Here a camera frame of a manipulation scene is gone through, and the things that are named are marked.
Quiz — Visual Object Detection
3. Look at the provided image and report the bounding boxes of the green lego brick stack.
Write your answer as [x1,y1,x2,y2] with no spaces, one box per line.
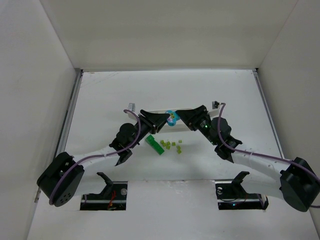
[145,134,165,156]

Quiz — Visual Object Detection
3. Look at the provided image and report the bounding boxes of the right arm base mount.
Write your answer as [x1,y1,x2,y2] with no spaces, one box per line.
[215,171,269,211]

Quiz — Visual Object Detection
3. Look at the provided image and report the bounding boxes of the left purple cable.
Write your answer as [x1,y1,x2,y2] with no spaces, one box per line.
[48,109,143,206]

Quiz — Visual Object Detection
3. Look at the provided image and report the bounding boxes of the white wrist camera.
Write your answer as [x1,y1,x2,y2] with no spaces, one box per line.
[211,101,225,110]
[123,102,136,114]

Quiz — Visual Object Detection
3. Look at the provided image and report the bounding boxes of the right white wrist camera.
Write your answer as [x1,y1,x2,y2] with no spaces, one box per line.
[211,101,225,110]

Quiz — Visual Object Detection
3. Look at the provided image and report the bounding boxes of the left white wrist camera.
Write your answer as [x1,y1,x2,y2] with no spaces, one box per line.
[123,102,136,114]

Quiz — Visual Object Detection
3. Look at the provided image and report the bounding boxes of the teal frog flower lego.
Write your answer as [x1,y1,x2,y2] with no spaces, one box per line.
[165,110,180,127]

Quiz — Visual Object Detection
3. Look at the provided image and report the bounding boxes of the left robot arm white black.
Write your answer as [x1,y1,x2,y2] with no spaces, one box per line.
[36,109,170,207]

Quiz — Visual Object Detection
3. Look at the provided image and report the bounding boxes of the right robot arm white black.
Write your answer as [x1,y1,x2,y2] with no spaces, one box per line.
[176,103,320,212]

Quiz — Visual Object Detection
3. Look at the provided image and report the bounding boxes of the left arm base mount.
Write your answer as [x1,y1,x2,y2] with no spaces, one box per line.
[79,172,128,211]

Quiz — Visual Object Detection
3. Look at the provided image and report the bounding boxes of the white three-compartment tray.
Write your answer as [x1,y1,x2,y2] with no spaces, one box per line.
[127,107,220,133]

